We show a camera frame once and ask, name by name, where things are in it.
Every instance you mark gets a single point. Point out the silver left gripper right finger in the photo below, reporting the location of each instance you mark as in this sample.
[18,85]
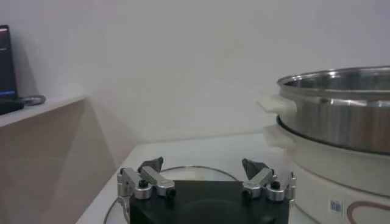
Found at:
[262,179]

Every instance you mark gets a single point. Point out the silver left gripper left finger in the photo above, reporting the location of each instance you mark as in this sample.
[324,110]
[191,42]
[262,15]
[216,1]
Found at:
[152,179]

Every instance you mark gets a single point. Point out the glass pot lid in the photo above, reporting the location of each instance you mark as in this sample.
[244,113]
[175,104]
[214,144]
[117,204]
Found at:
[195,174]

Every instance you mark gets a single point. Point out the steel steamer basket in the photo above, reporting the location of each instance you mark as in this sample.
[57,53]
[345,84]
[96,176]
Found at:
[335,121]

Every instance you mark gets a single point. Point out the cream electric cooker base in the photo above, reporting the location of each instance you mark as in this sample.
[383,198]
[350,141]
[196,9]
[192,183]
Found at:
[320,176]

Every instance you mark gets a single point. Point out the white side table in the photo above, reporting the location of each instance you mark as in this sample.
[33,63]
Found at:
[36,111]

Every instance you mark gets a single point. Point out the grey round disc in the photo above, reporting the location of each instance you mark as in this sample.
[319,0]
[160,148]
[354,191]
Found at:
[35,100]

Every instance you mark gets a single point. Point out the black open laptop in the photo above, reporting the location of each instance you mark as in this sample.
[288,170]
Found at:
[6,61]

